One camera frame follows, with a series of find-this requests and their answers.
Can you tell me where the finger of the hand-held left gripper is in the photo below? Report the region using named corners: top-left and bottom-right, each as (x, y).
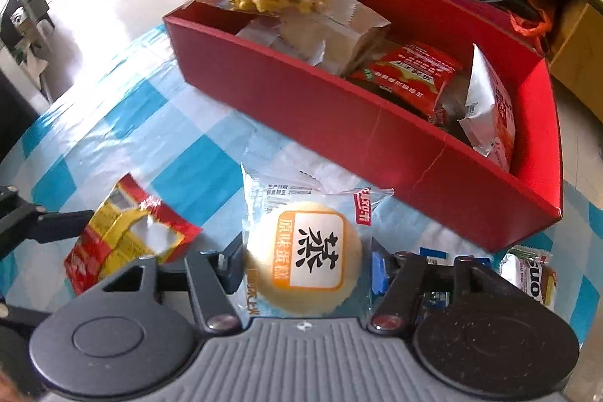
top-left (0, 184), bottom-right (96, 253)
top-left (0, 304), bottom-right (52, 338)

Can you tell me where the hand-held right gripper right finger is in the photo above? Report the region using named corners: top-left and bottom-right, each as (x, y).
top-left (369, 249), bottom-right (555, 334)

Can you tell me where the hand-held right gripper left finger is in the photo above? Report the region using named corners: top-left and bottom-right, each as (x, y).
top-left (54, 236), bottom-right (249, 334)

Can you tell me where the small red yellow snack packet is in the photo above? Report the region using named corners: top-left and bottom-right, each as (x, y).
top-left (63, 173), bottom-right (204, 296)

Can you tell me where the steamed cake packet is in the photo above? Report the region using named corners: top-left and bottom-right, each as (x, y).
top-left (240, 161), bottom-right (396, 324)

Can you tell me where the red cardboard box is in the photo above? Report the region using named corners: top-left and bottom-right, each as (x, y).
top-left (162, 0), bottom-right (564, 253)

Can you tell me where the white spicy strip packet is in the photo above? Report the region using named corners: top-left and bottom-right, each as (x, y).
top-left (456, 43), bottom-right (517, 173)

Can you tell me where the large red spicy strip packet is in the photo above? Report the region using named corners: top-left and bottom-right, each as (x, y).
top-left (346, 41), bottom-right (465, 126)

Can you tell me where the pale sliced cake packet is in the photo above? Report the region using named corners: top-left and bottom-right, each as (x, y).
top-left (235, 9), bottom-right (392, 76)

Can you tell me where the blue white snack packet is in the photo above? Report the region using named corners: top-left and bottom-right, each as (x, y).
top-left (418, 246), bottom-right (496, 313)

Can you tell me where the blue white checked mat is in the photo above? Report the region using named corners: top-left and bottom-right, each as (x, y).
top-left (0, 22), bottom-right (603, 402)

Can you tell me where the green white wafer packet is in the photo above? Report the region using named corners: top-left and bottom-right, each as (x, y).
top-left (498, 245), bottom-right (559, 314)

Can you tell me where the dark side table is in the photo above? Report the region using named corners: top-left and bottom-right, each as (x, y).
top-left (0, 0), bottom-right (51, 70)

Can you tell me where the wooden tv stand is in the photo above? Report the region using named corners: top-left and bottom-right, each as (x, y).
top-left (155, 0), bottom-right (603, 126)

